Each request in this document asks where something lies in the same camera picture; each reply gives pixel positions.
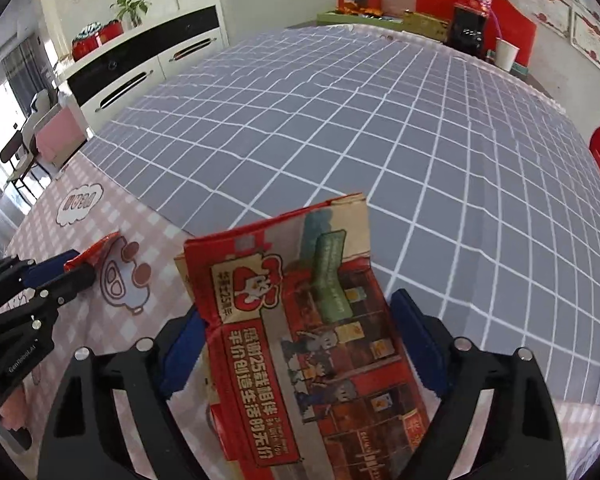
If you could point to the group of wall certificates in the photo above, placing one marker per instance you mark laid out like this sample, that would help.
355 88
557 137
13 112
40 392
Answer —
590 35

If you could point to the dark patterned cloth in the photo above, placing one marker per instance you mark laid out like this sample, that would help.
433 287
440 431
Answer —
89 29

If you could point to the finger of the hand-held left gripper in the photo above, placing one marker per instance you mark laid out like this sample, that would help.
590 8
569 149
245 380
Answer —
70 282
50 266

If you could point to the beige sofa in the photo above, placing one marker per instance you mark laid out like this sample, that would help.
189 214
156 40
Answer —
40 105

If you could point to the small red wrapper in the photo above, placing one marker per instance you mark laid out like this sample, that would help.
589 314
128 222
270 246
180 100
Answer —
92 252

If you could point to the green potted plant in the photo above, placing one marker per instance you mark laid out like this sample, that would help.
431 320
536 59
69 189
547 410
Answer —
130 10

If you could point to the red printed paper bag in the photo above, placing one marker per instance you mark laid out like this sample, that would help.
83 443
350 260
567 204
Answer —
305 335

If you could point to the grey grid tablecloth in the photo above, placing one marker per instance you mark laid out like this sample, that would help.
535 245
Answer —
355 125

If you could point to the olive box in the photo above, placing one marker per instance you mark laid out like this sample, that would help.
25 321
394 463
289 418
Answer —
425 27

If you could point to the dark wooden armchair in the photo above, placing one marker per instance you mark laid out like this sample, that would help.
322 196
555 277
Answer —
12 147

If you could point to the person's left hand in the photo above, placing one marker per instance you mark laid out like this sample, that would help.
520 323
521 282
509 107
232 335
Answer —
16 410

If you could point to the green flat box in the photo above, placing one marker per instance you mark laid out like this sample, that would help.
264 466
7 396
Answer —
360 16

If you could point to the red tray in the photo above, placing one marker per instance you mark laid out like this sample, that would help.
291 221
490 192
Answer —
92 42

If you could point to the pink checked cartoon tablecloth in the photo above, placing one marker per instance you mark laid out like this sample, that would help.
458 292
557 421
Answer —
145 220

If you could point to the white paper cup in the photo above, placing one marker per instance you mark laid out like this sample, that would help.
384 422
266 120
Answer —
506 56

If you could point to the pink blanket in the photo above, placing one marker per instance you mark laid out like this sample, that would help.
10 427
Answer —
57 135

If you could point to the black device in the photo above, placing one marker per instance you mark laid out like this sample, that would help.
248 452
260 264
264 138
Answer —
469 30

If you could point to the white sideboard cabinet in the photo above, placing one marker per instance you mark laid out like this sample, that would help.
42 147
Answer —
180 60

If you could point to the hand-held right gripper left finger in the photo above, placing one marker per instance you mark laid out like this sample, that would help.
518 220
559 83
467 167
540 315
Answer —
180 355

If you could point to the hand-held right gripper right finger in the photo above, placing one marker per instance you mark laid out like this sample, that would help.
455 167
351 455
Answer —
420 345

